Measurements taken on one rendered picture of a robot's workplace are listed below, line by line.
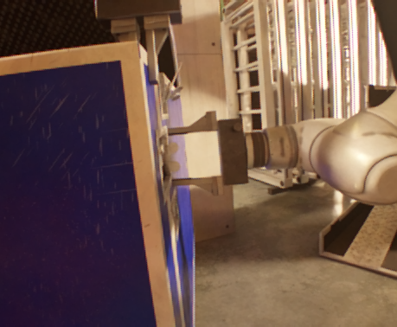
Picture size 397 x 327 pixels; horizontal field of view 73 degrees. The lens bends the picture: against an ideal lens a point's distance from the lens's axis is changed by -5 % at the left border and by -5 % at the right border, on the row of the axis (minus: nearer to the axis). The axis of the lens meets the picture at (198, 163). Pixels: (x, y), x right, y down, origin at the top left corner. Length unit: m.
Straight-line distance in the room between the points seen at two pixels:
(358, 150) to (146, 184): 0.29
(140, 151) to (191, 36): 1.51
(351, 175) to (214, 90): 1.50
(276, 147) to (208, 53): 1.38
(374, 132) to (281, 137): 0.18
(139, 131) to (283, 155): 0.29
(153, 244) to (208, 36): 1.61
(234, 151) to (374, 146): 0.25
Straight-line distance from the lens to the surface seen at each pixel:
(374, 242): 1.88
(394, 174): 0.42
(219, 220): 1.98
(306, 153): 0.55
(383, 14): 2.72
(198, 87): 1.81
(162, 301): 0.48
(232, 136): 0.56
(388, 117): 0.47
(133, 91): 0.39
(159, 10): 0.47
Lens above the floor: 0.86
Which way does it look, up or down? 10 degrees down
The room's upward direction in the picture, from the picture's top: 5 degrees counter-clockwise
